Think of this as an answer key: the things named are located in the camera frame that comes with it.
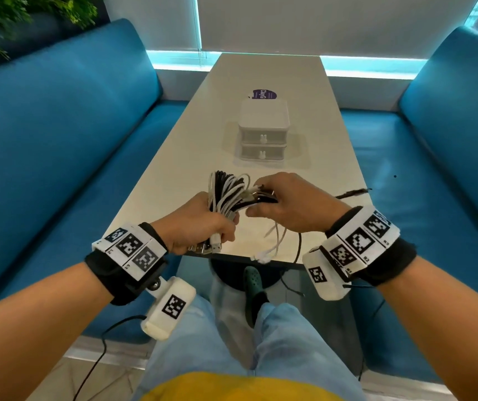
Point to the person's left hand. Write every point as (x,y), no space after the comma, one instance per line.
(189,227)

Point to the person's right hand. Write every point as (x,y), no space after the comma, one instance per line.
(305,204)

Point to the white box with drawers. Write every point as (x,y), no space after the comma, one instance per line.
(264,114)

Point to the person's right forearm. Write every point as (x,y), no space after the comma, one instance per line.
(443,329)

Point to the person's left forearm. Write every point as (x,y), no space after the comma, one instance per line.
(26,329)

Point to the person's blue jeans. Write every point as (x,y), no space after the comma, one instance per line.
(297,350)

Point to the person's yellow shirt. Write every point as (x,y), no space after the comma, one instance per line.
(239,388)

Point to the white table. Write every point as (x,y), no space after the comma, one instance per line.
(172,183)

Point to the black marker-tagged left wristband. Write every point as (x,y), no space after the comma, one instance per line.
(109,279)

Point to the black marker-tagged wristband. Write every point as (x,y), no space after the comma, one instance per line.
(109,279)
(393,263)

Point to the black marker-tagged right wristband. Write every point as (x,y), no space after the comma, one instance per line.
(393,263)

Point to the round purple sticker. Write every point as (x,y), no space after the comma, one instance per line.
(262,94)

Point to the blue leather sofa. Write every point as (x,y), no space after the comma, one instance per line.
(55,154)
(443,183)

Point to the cyan light strip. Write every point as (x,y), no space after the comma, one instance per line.
(176,60)

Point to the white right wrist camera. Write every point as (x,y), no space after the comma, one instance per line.
(326,288)

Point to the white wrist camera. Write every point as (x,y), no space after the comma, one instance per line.
(159,325)
(326,288)

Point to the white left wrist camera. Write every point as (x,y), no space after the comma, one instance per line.
(159,325)

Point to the cyan vertical wall light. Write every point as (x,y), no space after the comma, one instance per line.
(197,22)

